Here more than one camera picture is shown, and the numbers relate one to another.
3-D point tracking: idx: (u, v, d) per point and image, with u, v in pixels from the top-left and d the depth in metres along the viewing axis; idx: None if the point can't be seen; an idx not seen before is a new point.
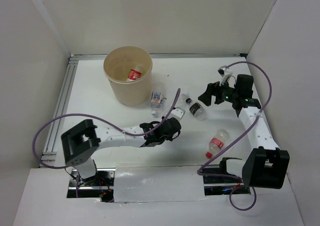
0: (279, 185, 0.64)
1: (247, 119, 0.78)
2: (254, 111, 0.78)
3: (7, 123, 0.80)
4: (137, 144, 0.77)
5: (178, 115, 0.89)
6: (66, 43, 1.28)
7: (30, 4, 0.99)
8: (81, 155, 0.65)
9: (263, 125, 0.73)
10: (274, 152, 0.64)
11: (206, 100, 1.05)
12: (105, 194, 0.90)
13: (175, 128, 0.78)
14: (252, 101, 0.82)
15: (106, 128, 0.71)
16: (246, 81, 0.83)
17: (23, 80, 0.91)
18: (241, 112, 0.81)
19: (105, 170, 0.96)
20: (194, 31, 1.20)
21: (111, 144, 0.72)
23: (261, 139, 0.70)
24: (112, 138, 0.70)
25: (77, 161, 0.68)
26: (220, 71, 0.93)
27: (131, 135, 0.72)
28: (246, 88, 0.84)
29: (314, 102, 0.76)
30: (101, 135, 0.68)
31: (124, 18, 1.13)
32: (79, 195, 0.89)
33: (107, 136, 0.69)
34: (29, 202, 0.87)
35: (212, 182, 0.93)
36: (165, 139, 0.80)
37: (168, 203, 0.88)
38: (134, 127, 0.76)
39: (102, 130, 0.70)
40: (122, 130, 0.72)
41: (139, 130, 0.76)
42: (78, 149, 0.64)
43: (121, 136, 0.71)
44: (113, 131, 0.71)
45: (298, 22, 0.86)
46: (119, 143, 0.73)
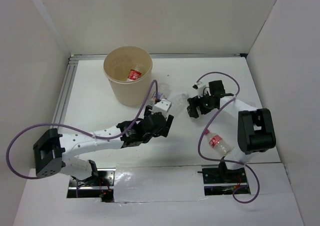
0: (274, 142, 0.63)
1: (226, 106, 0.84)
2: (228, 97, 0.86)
3: (7, 122, 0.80)
4: (117, 145, 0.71)
5: (163, 108, 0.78)
6: (66, 43, 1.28)
7: (30, 4, 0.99)
8: (50, 166, 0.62)
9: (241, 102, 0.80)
10: (257, 113, 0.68)
11: (193, 114, 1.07)
12: (105, 194, 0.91)
13: (159, 124, 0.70)
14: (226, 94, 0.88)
15: (74, 135, 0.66)
16: (216, 83, 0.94)
17: (23, 79, 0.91)
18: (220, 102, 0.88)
19: (105, 170, 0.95)
20: (194, 31, 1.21)
21: (82, 150, 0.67)
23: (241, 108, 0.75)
24: (80, 145, 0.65)
25: (50, 171, 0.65)
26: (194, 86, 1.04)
27: (103, 139, 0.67)
28: (219, 88, 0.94)
29: (314, 102, 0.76)
30: (66, 143, 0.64)
31: (125, 18, 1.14)
32: (79, 195, 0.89)
33: (72, 144, 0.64)
34: (29, 202, 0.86)
35: (212, 182, 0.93)
36: (149, 136, 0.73)
37: (168, 203, 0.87)
38: (108, 129, 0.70)
39: (67, 139, 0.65)
40: (92, 135, 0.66)
41: (114, 132, 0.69)
42: (44, 160, 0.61)
43: (91, 142, 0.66)
44: (82, 137, 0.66)
45: (297, 22, 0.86)
46: (92, 149, 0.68)
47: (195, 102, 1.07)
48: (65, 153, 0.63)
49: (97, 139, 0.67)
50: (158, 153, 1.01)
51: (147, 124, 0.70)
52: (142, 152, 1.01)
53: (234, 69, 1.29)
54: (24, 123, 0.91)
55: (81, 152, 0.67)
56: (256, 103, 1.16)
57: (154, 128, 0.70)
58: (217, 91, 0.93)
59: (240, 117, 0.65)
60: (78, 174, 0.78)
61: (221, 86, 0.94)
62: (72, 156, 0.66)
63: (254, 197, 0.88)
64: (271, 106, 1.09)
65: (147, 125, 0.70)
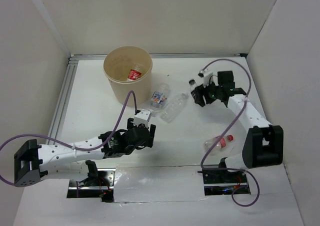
0: (279, 160, 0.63)
1: (236, 107, 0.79)
2: (239, 98, 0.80)
3: (7, 122, 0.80)
4: (98, 157, 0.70)
5: (144, 118, 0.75)
6: (66, 43, 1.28)
7: (30, 4, 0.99)
8: (27, 177, 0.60)
9: (252, 108, 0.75)
10: (268, 129, 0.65)
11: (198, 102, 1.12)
12: (105, 194, 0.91)
13: (141, 138, 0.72)
14: (237, 90, 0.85)
15: (53, 147, 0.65)
16: (226, 74, 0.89)
17: (23, 79, 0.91)
18: (229, 101, 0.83)
19: (105, 170, 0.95)
20: (194, 31, 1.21)
21: (61, 163, 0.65)
23: (253, 119, 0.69)
24: (59, 157, 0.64)
25: (29, 182, 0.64)
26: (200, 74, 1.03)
27: (83, 151, 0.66)
28: (228, 80, 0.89)
29: (313, 102, 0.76)
30: (44, 155, 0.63)
31: (125, 18, 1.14)
32: (79, 195, 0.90)
33: (51, 156, 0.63)
34: (29, 202, 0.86)
35: (212, 182, 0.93)
36: (132, 149, 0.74)
37: (168, 203, 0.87)
38: (90, 140, 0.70)
39: (46, 151, 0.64)
40: (71, 146, 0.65)
41: (96, 143, 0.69)
42: (20, 172, 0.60)
43: (70, 154, 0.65)
44: (61, 149, 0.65)
45: (297, 22, 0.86)
46: (72, 161, 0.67)
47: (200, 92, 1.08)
48: (43, 165, 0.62)
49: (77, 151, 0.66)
50: (158, 153, 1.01)
51: (131, 137, 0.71)
52: (141, 152, 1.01)
53: (234, 69, 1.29)
54: (24, 123, 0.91)
55: (60, 164, 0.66)
56: (256, 103, 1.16)
57: (137, 141, 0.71)
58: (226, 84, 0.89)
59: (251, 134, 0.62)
60: (75, 175, 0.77)
61: (231, 78, 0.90)
62: (51, 167, 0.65)
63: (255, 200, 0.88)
64: (271, 106, 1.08)
65: (131, 138, 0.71)
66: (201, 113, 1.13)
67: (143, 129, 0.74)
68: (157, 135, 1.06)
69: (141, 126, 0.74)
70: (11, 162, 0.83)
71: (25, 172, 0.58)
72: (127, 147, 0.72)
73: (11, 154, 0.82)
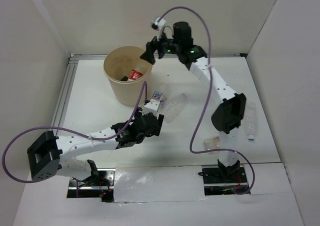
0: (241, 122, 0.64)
1: (200, 75, 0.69)
2: (203, 62, 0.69)
3: (6, 122, 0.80)
4: (113, 146, 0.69)
5: (154, 108, 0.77)
6: (66, 43, 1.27)
7: (30, 4, 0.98)
8: (46, 168, 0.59)
9: (216, 76, 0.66)
10: (234, 99, 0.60)
11: (147, 60, 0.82)
12: (105, 194, 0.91)
13: (151, 125, 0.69)
14: (197, 50, 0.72)
15: (70, 137, 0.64)
16: (185, 30, 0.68)
17: (23, 79, 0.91)
18: (192, 68, 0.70)
19: (105, 170, 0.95)
20: (194, 31, 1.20)
21: (78, 152, 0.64)
23: (220, 91, 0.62)
24: (77, 146, 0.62)
25: (46, 174, 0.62)
26: (153, 26, 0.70)
27: (99, 140, 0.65)
28: (186, 37, 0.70)
29: (313, 102, 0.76)
30: (62, 146, 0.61)
31: (125, 17, 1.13)
32: (79, 195, 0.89)
33: (69, 146, 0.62)
34: (28, 202, 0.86)
35: (212, 182, 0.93)
36: (143, 137, 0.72)
37: (168, 203, 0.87)
38: (103, 131, 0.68)
39: (64, 141, 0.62)
40: (88, 136, 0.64)
41: (110, 132, 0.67)
42: (39, 164, 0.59)
43: (87, 143, 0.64)
44: (78, 139, 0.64)
45: (297, 22, 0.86)
46: (88, 151, 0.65)
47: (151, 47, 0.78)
48: (63, 155, 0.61)
49: (93, 140, 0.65)
50: (157, 153, 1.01)
51: (139, 124, 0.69)
52: (141, 153, 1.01)
53: (234, 69, 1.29)
54: (24, 123, 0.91)
55: (77, 154, 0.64)
56: (256, 103, 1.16)
57: (146, 129, 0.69)
58: (184, 42, 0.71)
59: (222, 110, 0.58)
60: (77, 174, 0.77)
61: (191, 36, 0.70)
62: (68, 158, 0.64)
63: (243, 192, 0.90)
64: (271, 106, 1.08)
65: (140, 125, 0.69)
66: (201, 113, 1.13)
67: (151, 117, 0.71)
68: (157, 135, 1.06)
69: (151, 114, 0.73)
70: (12, 162, 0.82)
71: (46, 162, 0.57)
72: (138, 135, 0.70)
73: (12, 153, 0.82)
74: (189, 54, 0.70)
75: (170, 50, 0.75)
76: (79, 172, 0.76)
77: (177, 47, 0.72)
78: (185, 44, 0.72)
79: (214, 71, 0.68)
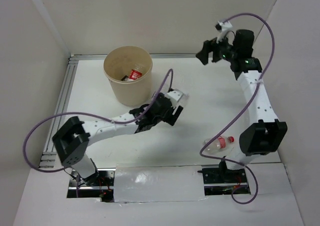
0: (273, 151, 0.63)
1: (246, 87, 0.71)
2: (254, 77, 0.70)
3: (7, 122, 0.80)
4: (132, 129, 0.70)
5: (174, 99, 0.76)
6: (66, 43, 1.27)
7: (30, 4, 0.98)
8: (75, 151, 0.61)
9: (262, 95, 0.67)
10: (272, 123, 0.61)
11: (202, 58, 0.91)
12: (105, 194, 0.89)
13: (166, 107, 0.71)
14: (253, 63, 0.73)
15: (94, 121, 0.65)
16: (246, 39, 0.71)
17: (23, 79, 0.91)
18: (241, 77, 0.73)
19: (105, 170, 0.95)
20: (194, 31, 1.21)
21: (102, 136, 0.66)
23: (260, 111, 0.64)
24: (102, 130, 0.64)
25: (74, 158, 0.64)
26: (216, 26, 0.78)
27: (121, 123, 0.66)
28: (246, 46, 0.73)
29: (314, 102, 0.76)
30: (89, 129, 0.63)
31: (125, 17, 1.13)
32: (79, 195, 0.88)
33: (95, 129, 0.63)
34: (28, 202, 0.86)
35: (212, 182, 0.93)
36: (158, 119, 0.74)
37: (168, 203, 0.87)
38: (123, 115, 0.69)
39: (90, 125, 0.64)
40: (110, 120, 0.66)
41: (130, 117, 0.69)
42: (69, 147, 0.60)
43: (110, 127, 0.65)
44: (102, 123, 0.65)
45: (298, 22, 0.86)
46: (110, 134, 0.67)
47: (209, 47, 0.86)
48: (91, 138, 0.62)
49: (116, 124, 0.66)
50: (157, 153, 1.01)
51: (154, 106, 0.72)
52: (141, 153, 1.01)
53: None
54: (24, 123, 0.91)
55: (100, 137, 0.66)
56: None
57: (161, 111, 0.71)
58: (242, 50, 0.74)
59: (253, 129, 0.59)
60: (82, 170, 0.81)
61: (251, 46, 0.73)
62: (94, 141, 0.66)
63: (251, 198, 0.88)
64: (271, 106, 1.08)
65: (155, 108, 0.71)
66: (201, 113, 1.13)
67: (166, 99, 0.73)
68: (157, 135, 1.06)
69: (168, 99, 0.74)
70: (12, 162, 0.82)
71: (77, 144, 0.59)
72: (154, 117, 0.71)
73: (12, 154, 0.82)
74: (241, 62, 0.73)
75: (225, 55, 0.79)
76: (88, 168, 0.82)
77: (232, 53, 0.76)
78: (242, 53, 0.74)
79: (262, 89, 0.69)
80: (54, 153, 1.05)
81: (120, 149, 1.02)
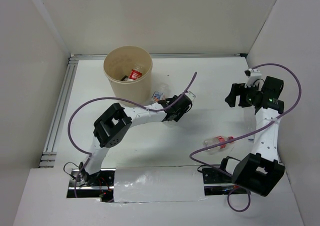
0: (263, 192, 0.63)
1: (260, 121, 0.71)
2: (271, 114, 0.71)
3: (7, 122, 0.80)
4: (161, 117, 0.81)
5: (191, 99, 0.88)
6: (66, 43, 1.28)
7: (30, 3, 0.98)
8: (119, 134, 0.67)
9: (273, 133, 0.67)
10: (270, 163, 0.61)
11: (229, 101, 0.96)
12: (105, 194, 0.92)
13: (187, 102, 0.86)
14: (276, 103, 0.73)
15: (132, 108, 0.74)
16: (274, 82, 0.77)
17: (23, 78, 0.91)
18: (259, 112, 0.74)
19: (109, 170, 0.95)
20: (194, 31, 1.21)
21: (137, 121, 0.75)
23: (263, 146, 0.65)
24: (140, 115, 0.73)
25: (115, 141, 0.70)
26: (246, 72, 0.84)
27: (154, 112, 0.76)
28: (272, 89, 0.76)
29: (315, 102, 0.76)
30: (129, 113, 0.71)
31: (125, 18, 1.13)
32: (78, 195, 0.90)
33: (134, 114, 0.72)
34: (27, 202, 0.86)
35: (212, 182, 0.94)
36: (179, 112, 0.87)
37: (168, 203, 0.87)
38: (154, 104, 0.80)
39: (129, 111, 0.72)
40: (146, 108, 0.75)
41: (160, 107, 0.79)
42: (113, 130, 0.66)
43: (146, 114, 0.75)
44: (139, 110, 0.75)
45: (297, 22, 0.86)
46: (144, 120, 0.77)
47: (238, 91, 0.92)
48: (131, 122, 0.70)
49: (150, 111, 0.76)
50: (157, 153, 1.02)
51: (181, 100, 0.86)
52: (142, 152, 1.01)
53: (235, 69, 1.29)
54: (24, 123, 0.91)
55: (136, 122, 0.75)
56: None
57: (184, 104, 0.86)
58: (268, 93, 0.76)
59: (247, 159, 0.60)
60: (91, 167, 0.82)
61: (278, 92, 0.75)
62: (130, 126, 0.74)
63: (243, 209, 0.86)
64: None
65: (180, 102, 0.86)
66: (201, 113, 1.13)
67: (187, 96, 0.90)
68: (157, 135, 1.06)
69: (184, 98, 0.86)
70: (12, 162, 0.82)
71: (122, 126, 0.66)
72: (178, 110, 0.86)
73: (12, 154, 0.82)
74: (264, 98, 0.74)
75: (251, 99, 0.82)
76: (96, 167, 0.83)
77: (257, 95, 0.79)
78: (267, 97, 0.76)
79: (276, 127, 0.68)
80: (54, 153, 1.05)
81: (121, 149, 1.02)
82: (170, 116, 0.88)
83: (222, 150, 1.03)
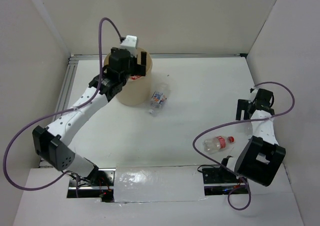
0: (266, 180, 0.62)
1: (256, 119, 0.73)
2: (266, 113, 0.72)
3: (6, 122, 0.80)
4: (103, 102, 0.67)
5: (131, 44, 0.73)
6: (66, 43, 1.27)
7: (30, 3, 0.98)
8: (61, 153, 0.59)
9: (270, 125, 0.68)
10: (272, 147, 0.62)
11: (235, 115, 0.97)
12: (105, 194, 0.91)
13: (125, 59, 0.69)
14: (267, 108, 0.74)
15: (59, 120, 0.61)
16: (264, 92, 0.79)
17: (23, 78, 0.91)
18: (254, 113, 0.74)
19: (105, 170, 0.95)
20: (194, 31, 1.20)
21: (76, 126, 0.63)
23: (263, 133, 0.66)
24: (71, 122, 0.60)
25: (66, 159, 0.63)
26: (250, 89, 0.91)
27: (85, 105, 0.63)
28: (264, 99, 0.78)
29: (315, 102, 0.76)
30: (56, 131, 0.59)
31: (125, 18, 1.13)
32: (79, 195, 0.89)
33: (63, 127, 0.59)
34: (27, 202, 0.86)
35: (212, 182, 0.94)
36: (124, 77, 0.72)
37: (168, 203, 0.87)
38: (85, 93, 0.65)
39: (56, 126, 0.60)
40: (73, 109, 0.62)
41: (92, 93, 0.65)
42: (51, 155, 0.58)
43: (77, 115, 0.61)
44: (67, 116, 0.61)
45: (298, 22, 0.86)
46: (84, 119, 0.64)
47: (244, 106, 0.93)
48: (63, 137, 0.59)
49: (81, 109, 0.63)
50: (157, 153, 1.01)
51: (114, 64, 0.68)
52: (141, 153, 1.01)
53: (235, 69, 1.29)
54: (24, 122, 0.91)
55: (76, 129, 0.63)
56: None
57: (123, 63, 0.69)
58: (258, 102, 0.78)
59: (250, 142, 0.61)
60: (81, 171, 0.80)
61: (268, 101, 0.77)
62: (72, 135, 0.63)
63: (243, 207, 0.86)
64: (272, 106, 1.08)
65: (115, 67, 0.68)
66: (200, 113, 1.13)
67: (121, 52, 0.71)
68: (157, 135, 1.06)
69: (122, 52, 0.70)
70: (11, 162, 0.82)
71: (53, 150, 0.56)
72: (119, 76, 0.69)
73: (12, 153, 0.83)
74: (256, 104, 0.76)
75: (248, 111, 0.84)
76: (88, 168, 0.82)
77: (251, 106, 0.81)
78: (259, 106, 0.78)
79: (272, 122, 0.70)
80: None
81: (120, 149, 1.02)
82: (115, 90, 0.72)
83: (222, 150, 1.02)
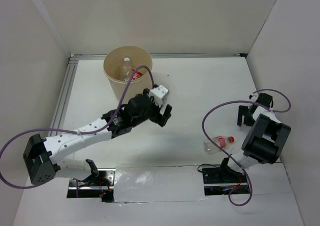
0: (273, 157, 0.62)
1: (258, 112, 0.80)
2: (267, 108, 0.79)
3: (6, 122, 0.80)
4: (108, 137, 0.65)
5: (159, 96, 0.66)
6: (66, 43, 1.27)
7: (30, 3, 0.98)
8: (43, 171, 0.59)
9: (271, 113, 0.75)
10: (277, 125, 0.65)
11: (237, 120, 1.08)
12: (105, 194, 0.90)
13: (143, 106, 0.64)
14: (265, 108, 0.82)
15: (59, 136, 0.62)
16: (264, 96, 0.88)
17: (23, 78, 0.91)
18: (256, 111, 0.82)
19: (105, 170, 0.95)
20: (194, 31, 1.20)
21: (72, 149, 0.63)
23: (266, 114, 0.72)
24: (67, 144, 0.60)
25: (46, 177, 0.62)
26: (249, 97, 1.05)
27: (88, 134, 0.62)
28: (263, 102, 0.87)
29: (314, 101, 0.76)
30: (50, 147, 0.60)
31: (125, 18, 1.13)
32: (79, 195, 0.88)
33: (59, 146, 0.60)
34: (27, 202, 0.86)
35: (212, 182, 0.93)
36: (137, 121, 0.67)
37: (168, 203, 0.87)
38: (94, 122, 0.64)
39: (52, 142, 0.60)
40: (76, 132, 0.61)
41: (101, 124, 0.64)
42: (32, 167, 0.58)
43: (77, 140, 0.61)
44: (67, 137, 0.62)
45: (298, 22, 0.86)
46: (82, 146, 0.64)
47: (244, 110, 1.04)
48: (53, 156, 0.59)
49: (83, 136, 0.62)
50: (157, 153, 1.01)
51: (130, 107, 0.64)
52: (141, 153, 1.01)
53: (235, 69, 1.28)
54: (24, 123, 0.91)
55: (70, 152, 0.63)
56: None
57: (138, 111, 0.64)
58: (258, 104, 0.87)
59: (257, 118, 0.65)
60: (78, 175, 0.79)
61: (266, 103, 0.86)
62: (64, 156, 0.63)
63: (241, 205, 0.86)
64: None
65: (131, 110, 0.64)
66: (200, 113, 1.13)
67: (144, 98, 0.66)
68: (157, 135, 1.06)
69: (145, 101, 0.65)
70: (11, 162, 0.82)
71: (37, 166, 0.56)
72: (131, 118, 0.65)
73: (12, 153, 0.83)
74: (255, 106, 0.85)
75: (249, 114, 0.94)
76: (86, 171, 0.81)
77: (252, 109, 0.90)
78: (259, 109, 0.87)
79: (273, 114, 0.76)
80: None
81: (120, 149, 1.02)
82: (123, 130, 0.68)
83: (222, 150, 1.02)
